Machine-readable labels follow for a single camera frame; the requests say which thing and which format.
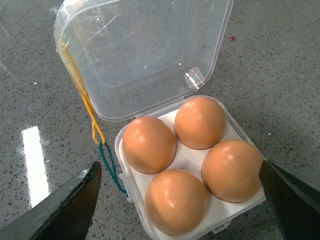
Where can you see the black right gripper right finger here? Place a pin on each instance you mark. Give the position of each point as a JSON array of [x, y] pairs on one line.
[[295, 204]]

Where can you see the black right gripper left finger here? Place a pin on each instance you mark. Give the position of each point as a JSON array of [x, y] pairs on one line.
[[65, 214]]

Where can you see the brown top egg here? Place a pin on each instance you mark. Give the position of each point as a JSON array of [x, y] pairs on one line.
[[230, 170]]

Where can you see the brown egg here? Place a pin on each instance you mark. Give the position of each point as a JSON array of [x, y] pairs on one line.
[[176, 201], [200, 123], [148, 144], [230, 170]]

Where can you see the brown egg back left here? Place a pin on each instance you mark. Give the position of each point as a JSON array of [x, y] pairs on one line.
[[148, 144]]

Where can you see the brown egg front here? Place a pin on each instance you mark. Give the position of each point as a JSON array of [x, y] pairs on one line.
[[176, 201]]

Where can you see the clear plastic egg box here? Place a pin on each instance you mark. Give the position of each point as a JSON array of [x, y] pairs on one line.
[[144, 57]]

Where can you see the brown egg back right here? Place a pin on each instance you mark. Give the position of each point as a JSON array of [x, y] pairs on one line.
[[200, 123]]

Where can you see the teal rubber band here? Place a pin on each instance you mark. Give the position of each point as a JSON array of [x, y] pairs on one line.
[[110, 166]]

